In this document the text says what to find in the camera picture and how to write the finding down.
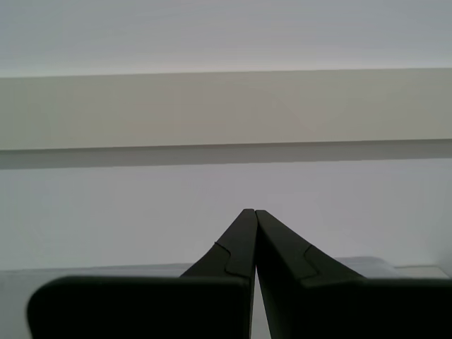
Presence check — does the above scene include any beige wall trim board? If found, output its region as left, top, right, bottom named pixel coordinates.
left=0, top=68, right=452, bottom=151

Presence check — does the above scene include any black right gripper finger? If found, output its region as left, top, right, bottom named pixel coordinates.
left=26, top=208, right=258, bottom=339
left=256, top=209, right=452, bottom=339

